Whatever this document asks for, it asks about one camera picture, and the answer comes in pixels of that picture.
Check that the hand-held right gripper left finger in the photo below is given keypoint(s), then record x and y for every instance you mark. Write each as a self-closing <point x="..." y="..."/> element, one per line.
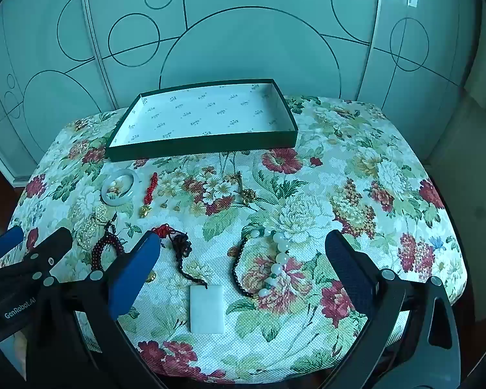
<point x="134" y="275"/>

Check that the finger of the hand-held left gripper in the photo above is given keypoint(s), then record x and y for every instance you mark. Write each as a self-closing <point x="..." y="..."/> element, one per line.
<point x="7" y="243"/>
<point x="52" y="247"/>

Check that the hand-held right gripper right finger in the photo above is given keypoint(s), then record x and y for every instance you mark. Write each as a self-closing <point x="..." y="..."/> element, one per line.
<point x="348" y="269"/>

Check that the pale jade bangle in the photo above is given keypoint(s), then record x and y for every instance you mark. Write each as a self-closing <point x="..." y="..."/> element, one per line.
<point x="109" y="200"/>

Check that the red knot gold figure charm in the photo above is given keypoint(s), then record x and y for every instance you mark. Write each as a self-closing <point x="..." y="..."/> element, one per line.
<point x="149" y="198"/>

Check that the green shallow box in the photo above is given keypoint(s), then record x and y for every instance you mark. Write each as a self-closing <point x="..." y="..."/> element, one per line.
<point x="206" y="113"/>

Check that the floral cloth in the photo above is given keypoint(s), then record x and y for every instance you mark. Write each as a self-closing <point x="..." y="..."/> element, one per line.
<point x="348" y="162"/>

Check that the frosted glass wardrobe doors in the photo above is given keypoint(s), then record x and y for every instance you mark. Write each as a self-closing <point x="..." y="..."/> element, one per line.
<point x="247" y="28"/>

